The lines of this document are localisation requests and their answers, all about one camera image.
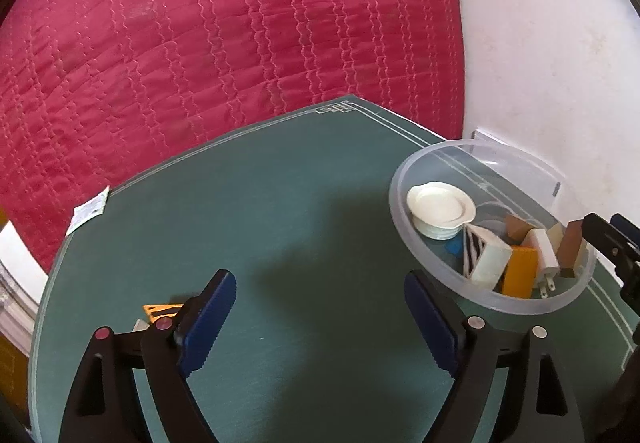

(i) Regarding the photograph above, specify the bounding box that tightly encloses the white and yellow furniture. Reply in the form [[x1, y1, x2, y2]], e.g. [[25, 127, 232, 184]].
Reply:
[[0, 203, 51, 424]]

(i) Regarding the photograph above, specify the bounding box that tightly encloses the dark brown wooden block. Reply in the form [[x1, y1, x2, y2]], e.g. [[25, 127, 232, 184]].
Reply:
[[556, 219, 590, 279]]

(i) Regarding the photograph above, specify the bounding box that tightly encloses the white block with striped face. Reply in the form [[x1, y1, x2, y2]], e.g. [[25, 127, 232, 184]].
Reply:
[[461, 223, 513, 286]]

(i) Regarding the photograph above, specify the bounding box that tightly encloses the small paper sachet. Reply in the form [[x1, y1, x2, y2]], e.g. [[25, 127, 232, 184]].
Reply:
[[67, 186, 111, 236]]

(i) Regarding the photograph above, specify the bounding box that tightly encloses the green table mat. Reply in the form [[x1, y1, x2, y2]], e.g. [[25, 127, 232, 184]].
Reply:
[[27, 94, 640, 443]]

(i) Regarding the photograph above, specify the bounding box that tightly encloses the red quilted blanket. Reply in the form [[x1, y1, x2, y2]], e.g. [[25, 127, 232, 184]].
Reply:
[[0, 0, 468, 274]]

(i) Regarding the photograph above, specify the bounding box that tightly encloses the clear plastic bowl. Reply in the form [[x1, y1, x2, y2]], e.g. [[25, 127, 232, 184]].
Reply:
[[389, 139, 598, 316]]

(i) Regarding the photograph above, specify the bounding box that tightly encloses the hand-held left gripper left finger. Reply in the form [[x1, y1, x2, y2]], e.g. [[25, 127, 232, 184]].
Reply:
[[57, 268, 237, 443]]

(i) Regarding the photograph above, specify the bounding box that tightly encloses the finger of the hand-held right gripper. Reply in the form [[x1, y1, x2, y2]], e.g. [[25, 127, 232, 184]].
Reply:
[[610, 214, 640, 249], [582, 213, 640, 274]]

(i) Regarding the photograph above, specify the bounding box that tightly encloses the orange striped block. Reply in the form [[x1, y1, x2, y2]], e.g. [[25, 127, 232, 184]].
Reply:
[[142, 304, 185, 321]]

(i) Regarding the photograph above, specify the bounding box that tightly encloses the orange rectangular block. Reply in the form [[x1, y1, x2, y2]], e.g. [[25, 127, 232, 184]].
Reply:
[[501, 245, 538, 299]]

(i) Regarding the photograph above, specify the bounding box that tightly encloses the white charger plug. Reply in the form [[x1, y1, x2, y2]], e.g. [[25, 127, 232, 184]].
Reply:
[[522, 228, 561, 299]]

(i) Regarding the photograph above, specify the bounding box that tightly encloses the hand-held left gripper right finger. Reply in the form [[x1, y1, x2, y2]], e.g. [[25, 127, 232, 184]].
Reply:
[[404, 270, 586, 443]]

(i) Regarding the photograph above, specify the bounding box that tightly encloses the white round lid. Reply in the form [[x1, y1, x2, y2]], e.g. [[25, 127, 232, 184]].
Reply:
[[406, 181, 477, 241]]

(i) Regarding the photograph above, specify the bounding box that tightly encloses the cream rectangular block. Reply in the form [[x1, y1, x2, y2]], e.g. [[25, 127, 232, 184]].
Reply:
[[546, 222, 568, 251]]

